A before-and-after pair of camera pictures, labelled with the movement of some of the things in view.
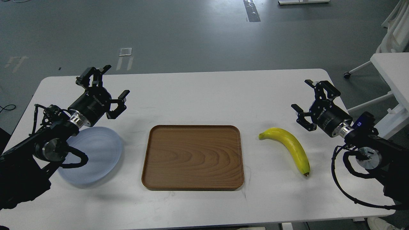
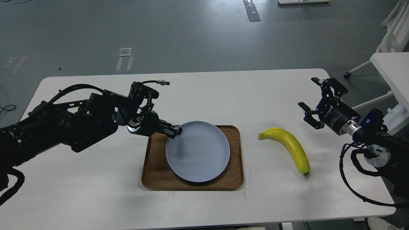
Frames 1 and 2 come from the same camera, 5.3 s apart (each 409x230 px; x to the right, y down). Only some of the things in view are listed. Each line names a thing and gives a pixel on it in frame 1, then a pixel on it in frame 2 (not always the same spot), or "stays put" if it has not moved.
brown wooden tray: [198, 157] stays put
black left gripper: [95, 101] → [146, 124]
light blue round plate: [104, 148] → [199, 153]
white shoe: [375, 223] stays put
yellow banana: [293, 143] stays put
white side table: [395, 67] stays put
